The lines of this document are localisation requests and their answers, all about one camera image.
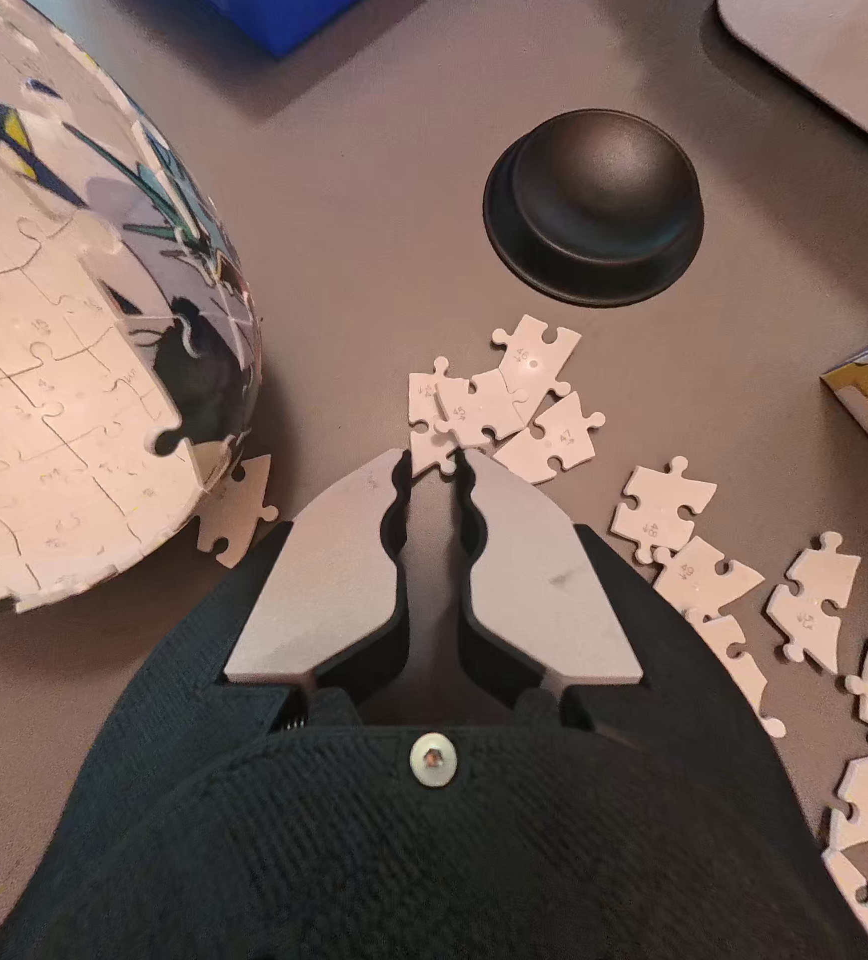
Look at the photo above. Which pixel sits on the blue box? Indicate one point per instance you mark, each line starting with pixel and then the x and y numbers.
pixel 284 22

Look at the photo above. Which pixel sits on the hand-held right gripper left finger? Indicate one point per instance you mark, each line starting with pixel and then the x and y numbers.
pixel 321 577

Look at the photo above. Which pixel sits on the partly built puzzle ball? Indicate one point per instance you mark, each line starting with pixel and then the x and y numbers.
pixel 44 375

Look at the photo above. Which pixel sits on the pile of puzzle pieces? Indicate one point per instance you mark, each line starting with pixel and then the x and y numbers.
pixel 658 517

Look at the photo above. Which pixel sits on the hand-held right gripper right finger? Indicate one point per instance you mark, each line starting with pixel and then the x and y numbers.
pixel 546 585

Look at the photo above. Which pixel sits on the single white puzzle piece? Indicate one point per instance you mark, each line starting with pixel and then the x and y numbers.
pixel 235 517
pixel 424 409

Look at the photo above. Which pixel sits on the black round ball stand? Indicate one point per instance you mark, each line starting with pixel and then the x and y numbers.
pixel 591 187

